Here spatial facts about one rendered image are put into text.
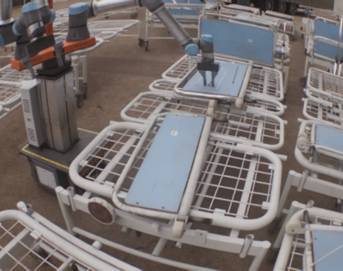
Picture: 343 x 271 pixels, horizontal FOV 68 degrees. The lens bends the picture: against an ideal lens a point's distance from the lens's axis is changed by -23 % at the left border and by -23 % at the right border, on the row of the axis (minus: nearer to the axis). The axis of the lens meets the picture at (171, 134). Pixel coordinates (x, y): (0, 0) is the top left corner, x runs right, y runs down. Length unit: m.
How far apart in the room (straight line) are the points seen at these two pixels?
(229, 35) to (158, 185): 1.88
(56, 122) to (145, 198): 0.83
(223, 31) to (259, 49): 0.37
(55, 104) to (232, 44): 1.71
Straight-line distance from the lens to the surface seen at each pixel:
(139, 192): 1.15
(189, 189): 1.15
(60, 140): 1.81
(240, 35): 2.78
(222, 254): 1.62
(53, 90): 1.68
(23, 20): 1.27
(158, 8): 1.65
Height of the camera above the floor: 1.28
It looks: 31 degrees down
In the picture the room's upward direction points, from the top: 2 degrees clockwise
